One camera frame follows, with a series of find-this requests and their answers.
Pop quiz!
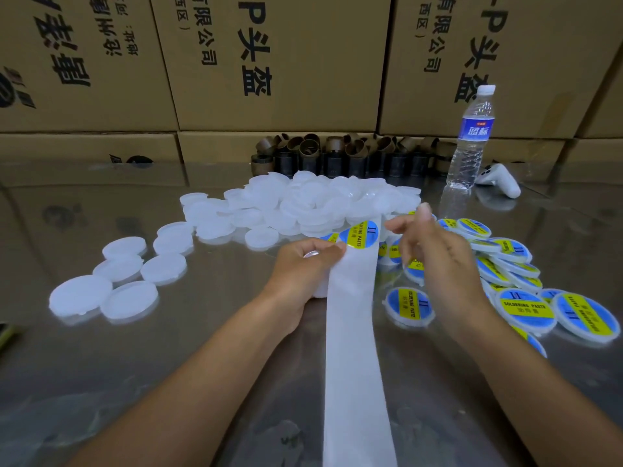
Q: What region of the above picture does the person's left hand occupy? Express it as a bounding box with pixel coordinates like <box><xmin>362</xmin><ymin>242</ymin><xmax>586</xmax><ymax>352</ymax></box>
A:
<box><xmin>261</xmin><ymin>238</ymin><xmax>348</xmax><ymax>333</ymax></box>

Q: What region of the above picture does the person's right hand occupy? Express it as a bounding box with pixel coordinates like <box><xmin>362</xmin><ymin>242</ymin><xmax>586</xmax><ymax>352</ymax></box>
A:
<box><xmin>384</xmin><ymin>202</ymin><xmax>495</xmax><ymax>343</ymax></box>

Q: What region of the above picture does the pile of white plastic lids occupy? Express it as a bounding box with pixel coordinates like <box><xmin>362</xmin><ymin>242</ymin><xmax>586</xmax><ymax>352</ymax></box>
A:
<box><xmin>49</xmin><ymin>170</ymin><xmax>422</xmax><ymax>325</ymax></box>

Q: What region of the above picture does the sticker roll with backing strip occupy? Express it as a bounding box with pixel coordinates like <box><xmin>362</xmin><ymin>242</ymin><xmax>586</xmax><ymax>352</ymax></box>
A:
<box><xmin>323</xmin><ymin>221</ymin><xmax>400</xmax><ymax>467</ymax></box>

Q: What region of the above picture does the person's right forearm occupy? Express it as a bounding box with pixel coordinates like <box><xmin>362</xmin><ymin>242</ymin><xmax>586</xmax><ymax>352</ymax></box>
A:
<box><xmin>459</xmin><ymin>314</ymin><xmax>623</xmax><ymax>467</ymax></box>

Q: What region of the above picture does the person's left forearm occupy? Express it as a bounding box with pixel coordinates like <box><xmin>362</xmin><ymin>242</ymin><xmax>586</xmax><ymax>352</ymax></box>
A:
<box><xmin>68</xmin><ymin>301</ymin><xmax>291</xmax><ymax>467</ymax></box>

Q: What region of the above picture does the white handheld controller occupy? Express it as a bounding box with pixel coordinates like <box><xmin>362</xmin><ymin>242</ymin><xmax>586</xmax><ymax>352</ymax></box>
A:
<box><xmin>475</xmin><ymin>162</ymin><xmax>522</xmax><ymax>199</ymax></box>

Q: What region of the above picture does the row of dark cardboard tubes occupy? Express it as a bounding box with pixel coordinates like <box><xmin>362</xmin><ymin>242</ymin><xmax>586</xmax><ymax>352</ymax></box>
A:
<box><xmin>250</xmin><ymin>134</ymin><xmax>454</xmax><ymax>179</ymax></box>

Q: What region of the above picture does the clear plastic water bottle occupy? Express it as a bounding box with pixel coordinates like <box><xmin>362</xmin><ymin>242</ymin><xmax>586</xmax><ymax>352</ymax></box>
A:
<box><xmin>446</xmin><ymin>85</ymin><xmax>496</xmax><ymax>193</ymax></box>

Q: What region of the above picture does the stack of brown cardboard boxes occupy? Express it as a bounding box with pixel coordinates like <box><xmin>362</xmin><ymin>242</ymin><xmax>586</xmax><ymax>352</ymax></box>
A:
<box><xmin>0</xmin><ymin>0</ymin><xmax>623</xmax><ymax>167</ymax></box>

